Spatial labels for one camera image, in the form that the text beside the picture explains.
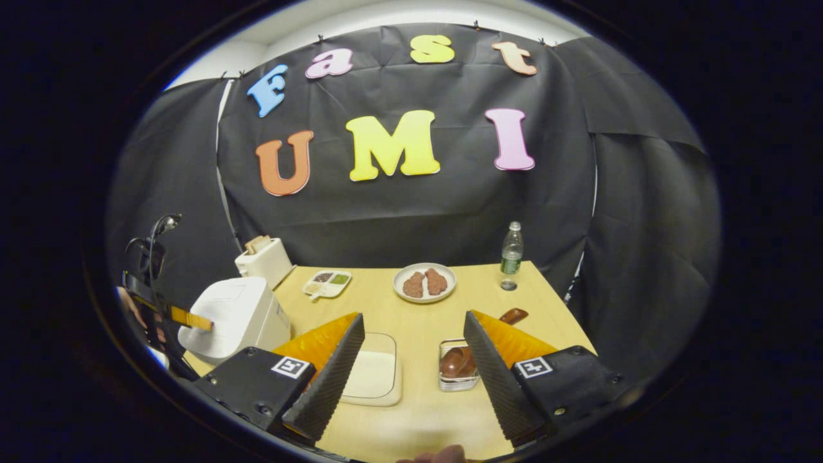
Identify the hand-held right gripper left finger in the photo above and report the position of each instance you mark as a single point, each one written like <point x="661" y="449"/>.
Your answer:
<point x="325" y="392"/>

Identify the clear plastic water bottle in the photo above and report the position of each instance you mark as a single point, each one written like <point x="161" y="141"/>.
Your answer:
<point x="512" y="254"/>

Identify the brown wooden spoon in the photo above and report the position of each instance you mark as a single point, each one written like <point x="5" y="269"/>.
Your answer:
<point x="456" y="361"/>

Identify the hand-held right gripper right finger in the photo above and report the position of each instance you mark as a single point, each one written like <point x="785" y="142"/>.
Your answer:
<point x="498" y="386"/>

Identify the white divided condiment dish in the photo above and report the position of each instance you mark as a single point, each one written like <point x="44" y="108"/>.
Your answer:
<point x="328" y="287"/>

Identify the brown bread slice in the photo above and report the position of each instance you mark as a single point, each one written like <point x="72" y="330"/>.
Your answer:
<point x="265" y="242"/>
<point x="254" y="244"/>

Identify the brown meat piece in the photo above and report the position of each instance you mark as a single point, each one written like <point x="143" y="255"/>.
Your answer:
<point x="413" y="285"/>
<point x="436" y="281"/>

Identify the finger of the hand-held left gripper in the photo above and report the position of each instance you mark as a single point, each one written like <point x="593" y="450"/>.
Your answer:
<point x="191" y="318"/>

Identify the round white plate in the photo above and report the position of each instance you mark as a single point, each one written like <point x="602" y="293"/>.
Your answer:
<point x="402" y="292"/>

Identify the white rice cooker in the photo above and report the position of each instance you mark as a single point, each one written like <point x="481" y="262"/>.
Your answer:
<point x="244" y="315"/>

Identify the white toaster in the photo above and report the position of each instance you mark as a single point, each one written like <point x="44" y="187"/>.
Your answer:
<point x="270" y="263"/>

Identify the clear glass container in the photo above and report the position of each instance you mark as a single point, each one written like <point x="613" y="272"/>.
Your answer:
<point x="386" y="400"/>

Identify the small bottle cap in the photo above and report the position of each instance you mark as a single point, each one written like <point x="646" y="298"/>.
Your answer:
<point x="508" y="285"/>

